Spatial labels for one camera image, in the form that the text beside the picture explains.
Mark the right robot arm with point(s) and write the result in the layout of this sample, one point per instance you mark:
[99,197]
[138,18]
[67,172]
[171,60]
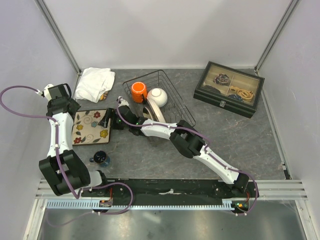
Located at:
[188,142]

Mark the square floral plate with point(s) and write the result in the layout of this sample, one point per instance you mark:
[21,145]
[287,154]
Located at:
[86,129]

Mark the black wire dish rack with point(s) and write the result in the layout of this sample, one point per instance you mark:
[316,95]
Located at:
[173,111]

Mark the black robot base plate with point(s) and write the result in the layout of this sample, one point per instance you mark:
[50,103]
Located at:
[182,191]

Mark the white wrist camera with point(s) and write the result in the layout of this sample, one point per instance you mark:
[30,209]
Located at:
[122,102]
[46,93]

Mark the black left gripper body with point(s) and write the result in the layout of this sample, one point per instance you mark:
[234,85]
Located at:
[76,106]

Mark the small dark blue cup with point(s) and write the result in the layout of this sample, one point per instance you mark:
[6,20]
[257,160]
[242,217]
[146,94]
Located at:
[101,158]

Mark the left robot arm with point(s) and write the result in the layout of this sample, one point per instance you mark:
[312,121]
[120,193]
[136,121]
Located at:
[63,170]

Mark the white ceramic bowl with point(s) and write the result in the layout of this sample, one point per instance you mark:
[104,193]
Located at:
[159,96]

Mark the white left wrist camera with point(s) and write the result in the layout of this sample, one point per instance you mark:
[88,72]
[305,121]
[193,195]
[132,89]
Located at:
[46,93]

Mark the white crumpled cloth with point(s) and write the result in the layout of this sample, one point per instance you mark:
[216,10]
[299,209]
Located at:
[93,83]

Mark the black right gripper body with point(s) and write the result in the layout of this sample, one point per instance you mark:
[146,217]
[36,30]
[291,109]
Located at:
[117,125]

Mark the blue slotted cable duct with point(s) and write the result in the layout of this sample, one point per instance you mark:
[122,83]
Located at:
[95,204]

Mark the orange plastic mug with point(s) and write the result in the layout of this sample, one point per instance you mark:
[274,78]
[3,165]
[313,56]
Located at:
[139,92]

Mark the aluminium frame rail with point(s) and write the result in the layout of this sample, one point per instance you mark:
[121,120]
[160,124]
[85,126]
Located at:
[58,34]

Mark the black glass-lid jewelry box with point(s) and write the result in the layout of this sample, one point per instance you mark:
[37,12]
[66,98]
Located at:
[230,89]

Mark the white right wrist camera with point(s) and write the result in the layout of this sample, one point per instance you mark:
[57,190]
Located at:
[122,102]

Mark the blue ringed round plate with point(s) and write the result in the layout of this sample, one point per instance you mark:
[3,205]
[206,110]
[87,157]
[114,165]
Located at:
[156,110]

